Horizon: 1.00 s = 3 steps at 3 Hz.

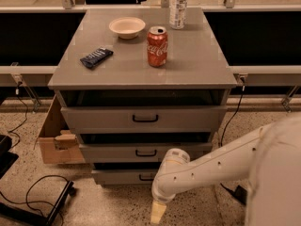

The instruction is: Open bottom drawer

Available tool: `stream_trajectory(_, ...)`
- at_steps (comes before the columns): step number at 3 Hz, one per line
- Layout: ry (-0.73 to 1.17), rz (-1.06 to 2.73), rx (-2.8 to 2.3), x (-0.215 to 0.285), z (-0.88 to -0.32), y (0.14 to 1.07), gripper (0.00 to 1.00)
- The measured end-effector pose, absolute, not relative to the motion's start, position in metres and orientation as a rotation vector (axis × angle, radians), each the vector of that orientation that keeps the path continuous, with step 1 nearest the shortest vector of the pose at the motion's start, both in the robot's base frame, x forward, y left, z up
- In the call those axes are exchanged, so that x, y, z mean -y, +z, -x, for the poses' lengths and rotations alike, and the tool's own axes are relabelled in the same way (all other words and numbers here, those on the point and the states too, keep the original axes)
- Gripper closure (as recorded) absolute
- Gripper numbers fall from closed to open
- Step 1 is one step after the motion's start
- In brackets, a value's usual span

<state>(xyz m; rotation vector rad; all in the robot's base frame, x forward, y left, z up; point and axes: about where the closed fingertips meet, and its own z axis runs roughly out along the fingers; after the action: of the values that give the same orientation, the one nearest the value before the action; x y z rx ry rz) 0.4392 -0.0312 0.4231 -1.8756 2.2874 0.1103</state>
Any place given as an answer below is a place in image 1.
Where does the black cable left wall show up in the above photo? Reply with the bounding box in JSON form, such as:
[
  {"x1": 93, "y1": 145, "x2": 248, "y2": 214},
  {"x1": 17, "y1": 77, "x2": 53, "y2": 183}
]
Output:
[{"x1": 7, "y1": 81, "x2": 30, "y2": 149}]

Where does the beige paper bowl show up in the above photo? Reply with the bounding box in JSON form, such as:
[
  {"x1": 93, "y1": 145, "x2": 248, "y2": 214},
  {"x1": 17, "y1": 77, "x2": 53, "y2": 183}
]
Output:
[{"x1": 109, "y1": 17, "x2": 146, "y2": 40}]

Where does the grey middle drawer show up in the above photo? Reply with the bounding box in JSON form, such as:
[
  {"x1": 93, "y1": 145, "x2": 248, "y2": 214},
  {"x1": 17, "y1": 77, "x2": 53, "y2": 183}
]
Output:
[{"x1": 79, "y1": 142, "x2": 213, "y2": 163}]

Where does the black cable on floor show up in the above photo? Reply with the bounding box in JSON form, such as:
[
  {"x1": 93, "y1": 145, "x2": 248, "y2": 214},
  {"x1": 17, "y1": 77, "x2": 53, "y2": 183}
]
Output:
[{"x1": 0, "y1": 174, "x2": 70, "y2": 226}]

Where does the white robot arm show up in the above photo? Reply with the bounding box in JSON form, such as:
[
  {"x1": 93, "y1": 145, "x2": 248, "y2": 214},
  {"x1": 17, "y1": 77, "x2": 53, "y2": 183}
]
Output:
[{"x1": 150, "y1": 113, "x2": 301, "y2": 226}]

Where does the grey top drawer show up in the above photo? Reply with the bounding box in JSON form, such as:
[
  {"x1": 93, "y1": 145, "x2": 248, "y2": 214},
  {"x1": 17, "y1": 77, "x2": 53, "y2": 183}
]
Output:
[{"x1": 61, "y1": 105, "x2": 226, "y2": 134}]

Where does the dark blue snack packet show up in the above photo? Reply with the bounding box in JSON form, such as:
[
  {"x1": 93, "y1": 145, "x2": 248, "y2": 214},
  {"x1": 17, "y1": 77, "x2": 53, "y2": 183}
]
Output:
[{"x1": 80, "y1": 47, "x2": 114, "y2": 70}]

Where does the black equipment left edge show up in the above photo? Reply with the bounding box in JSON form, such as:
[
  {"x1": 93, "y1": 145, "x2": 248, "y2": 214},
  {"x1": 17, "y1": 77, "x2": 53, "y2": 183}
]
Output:
[{"x1": 0, "y1": 135, "x2": 19, "y2": 179}]

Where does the brown cardboard box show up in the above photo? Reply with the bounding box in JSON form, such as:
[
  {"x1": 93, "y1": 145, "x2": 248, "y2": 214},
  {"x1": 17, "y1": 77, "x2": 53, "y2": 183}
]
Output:
[{"x1": 38, "y1": 97, "x2": 85, "y2": 164}]

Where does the grey drawer cabinet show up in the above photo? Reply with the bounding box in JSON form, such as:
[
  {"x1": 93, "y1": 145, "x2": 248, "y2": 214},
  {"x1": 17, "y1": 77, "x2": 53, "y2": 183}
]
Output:
[{"x1": 49, "y1": 8, "x2": 236, "y2": 171}]

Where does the black stand base left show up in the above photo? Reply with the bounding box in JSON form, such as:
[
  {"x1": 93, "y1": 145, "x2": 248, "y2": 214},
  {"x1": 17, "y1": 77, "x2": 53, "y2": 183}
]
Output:
[{"x1": 0, "y1": 180, "x2": 77, "y2": 226}]

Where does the red coca-cola can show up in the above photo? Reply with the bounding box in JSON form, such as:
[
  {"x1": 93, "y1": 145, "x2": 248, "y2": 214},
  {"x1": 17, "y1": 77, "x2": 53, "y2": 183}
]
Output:
[{"x1": 147, "y1": 26, "x2": 168, "y2": 67}]

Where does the grey bottom drawer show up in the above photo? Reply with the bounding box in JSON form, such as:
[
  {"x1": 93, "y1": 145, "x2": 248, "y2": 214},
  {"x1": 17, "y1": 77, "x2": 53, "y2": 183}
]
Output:
[{"x1": 91, "y1": 169, "x2": 157, "y2": 186}]

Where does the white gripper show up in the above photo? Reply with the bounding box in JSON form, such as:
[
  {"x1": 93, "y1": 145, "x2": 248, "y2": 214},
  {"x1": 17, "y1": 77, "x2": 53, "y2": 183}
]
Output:
[{"x1": 150, "y1": 187, "x2": 175, "y2": 224}]

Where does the grey drawer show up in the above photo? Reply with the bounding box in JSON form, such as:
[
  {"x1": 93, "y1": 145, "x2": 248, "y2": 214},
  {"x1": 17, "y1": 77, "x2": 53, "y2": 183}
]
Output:
[
  {"x1": 79, "y1": 142, "x2": 213, "y2": 163},
  {"x1": 91, "y1": 169, "x2": 157, "y2": 186},
  {"x1": 61, "y1": 105, "x2": 226, "y2": 134}
]

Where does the clear plastic water bottle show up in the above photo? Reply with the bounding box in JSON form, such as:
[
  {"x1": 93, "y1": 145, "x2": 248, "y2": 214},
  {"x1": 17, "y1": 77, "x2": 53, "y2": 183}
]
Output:
[{"x1": 169, "y1": 0, "x2": 188, "y2": 29}]

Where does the black power cable right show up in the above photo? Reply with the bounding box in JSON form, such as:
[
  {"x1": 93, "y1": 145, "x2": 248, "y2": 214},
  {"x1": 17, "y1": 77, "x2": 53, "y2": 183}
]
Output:
[{"x1": 219, "y1": 83, "x2": 246, "y2": 200}]

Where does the black power adapter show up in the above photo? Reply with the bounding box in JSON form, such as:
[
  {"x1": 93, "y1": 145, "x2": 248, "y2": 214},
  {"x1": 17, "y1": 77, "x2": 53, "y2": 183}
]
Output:
[{"x1": 234, "y1": 186, "x2": 247, "y2": 205}]

